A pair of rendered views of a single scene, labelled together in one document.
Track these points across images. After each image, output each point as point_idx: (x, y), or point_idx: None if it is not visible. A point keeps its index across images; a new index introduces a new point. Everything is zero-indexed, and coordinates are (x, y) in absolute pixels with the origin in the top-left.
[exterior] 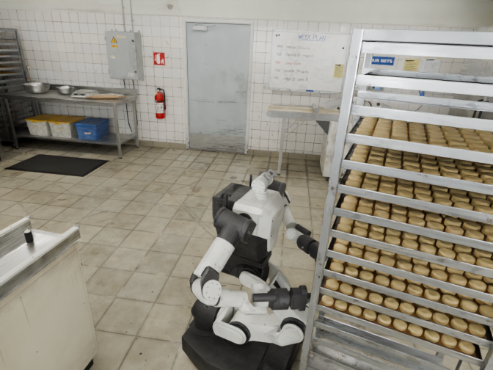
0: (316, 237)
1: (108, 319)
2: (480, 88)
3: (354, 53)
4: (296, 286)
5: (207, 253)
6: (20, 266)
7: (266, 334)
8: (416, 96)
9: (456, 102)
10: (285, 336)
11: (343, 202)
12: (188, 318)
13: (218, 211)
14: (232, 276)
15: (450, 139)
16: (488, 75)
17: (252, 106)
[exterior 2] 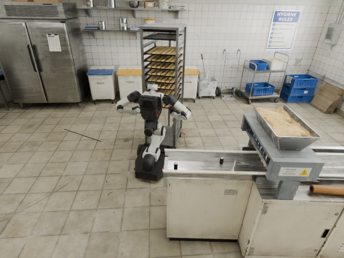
0: (59, 149)
1: (140, 225)
2: (180, 36)
3: (178, 33)
4: (106, 155)
5: (181, 105)
6: (200, 150)
7: (159, 142)
8: (148, 42)
9: (151, 41)
10: (164, 133)
11: (171, 74)
12: (133, 189)
13: (169, 97)
14: (98, 178)
15: (169, 49)
16: (22, 31)
17: None
